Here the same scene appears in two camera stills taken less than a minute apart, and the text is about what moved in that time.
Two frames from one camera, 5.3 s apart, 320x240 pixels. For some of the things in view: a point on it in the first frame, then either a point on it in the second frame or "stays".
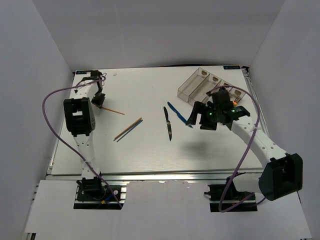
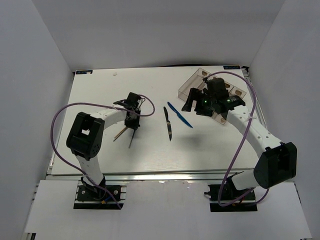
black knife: (168, 123) stays
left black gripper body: (98, 99) to (134, 123)
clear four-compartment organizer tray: (195, 90) stays
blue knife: (178, 114) stays
